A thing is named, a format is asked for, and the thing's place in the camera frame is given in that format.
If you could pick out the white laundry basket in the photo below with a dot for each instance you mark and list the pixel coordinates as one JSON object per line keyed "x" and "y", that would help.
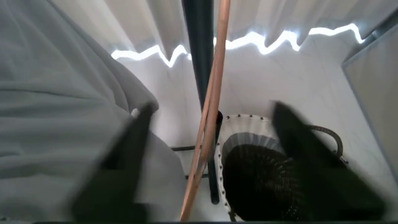
{"x": 248, "y": 124}

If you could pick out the pale grey garment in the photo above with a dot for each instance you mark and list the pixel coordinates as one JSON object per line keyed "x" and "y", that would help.
{"x": 46, "y": 93}

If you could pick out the pink clothes hanger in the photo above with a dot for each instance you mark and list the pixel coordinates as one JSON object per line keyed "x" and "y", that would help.
{"x": 219, "y": 62}

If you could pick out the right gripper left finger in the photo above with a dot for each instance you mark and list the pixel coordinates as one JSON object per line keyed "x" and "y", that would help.
{"x": 115, "y": 186}

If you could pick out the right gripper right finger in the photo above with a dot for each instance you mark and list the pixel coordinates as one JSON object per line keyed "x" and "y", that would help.
{"x": 326, "y": 186}

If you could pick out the white curtain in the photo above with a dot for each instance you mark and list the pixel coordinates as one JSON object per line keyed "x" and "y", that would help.
{"x": 280, "y": 15}

